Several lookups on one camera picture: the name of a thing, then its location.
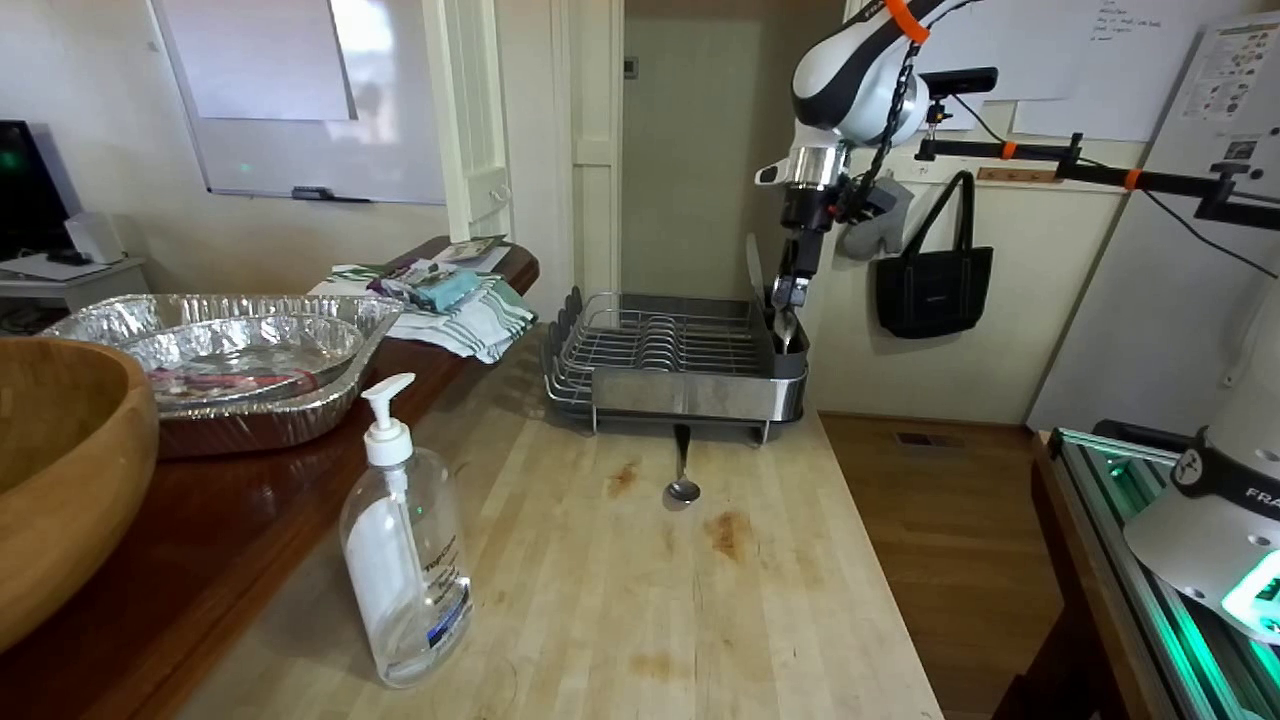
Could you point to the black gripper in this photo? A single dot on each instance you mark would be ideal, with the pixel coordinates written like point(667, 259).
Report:
point(808, 215)

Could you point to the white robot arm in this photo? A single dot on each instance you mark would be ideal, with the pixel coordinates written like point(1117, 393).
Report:
point(854, 99)

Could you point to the steel dish rack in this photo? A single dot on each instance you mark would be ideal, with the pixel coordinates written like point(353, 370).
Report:
point(673, 356)

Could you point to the silver spoon on table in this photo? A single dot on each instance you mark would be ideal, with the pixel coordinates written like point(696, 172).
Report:
point(681, 489)

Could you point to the striped dish towels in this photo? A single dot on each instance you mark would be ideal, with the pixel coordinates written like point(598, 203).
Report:
point(454, 298)

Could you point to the black tote bag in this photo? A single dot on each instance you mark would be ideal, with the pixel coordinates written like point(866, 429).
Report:
point(933, 292)

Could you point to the clear sanitizer pump bottle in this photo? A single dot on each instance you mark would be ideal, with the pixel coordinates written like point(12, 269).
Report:
point(400, 547)

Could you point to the aluminium foil tray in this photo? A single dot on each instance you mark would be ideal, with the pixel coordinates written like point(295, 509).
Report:
point(241, 374)

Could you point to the wooden bowl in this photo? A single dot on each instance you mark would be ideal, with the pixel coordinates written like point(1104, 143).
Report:
point(78, 452)

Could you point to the black camera on boom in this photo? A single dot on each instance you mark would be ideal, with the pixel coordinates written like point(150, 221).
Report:
point(962, 81)

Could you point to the whiteboard on wall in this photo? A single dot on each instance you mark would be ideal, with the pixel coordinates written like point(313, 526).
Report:
point(306, 99)

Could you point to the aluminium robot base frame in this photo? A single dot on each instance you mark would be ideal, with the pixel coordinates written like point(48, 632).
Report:
point(1185, 578)

